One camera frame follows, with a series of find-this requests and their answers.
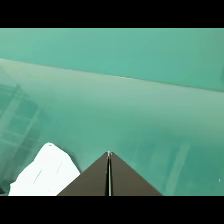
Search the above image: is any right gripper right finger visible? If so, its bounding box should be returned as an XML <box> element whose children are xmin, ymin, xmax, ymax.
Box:
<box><xmin>109</xmin><ymin>151</ymin><xmax>164</xmax><ymax>197</ymax></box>

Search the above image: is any pale blue shirt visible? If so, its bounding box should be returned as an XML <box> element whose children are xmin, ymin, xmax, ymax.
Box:
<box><xmin>7</xmin><ymin>142</ymin><xmax>82</xmax><ymax>197</ymax></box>

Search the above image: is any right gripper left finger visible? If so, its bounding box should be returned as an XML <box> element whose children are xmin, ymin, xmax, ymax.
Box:
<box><xmin>57</xmin><ymin>151</ymin><xmax>110</xmax><ymax>197</ymax></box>

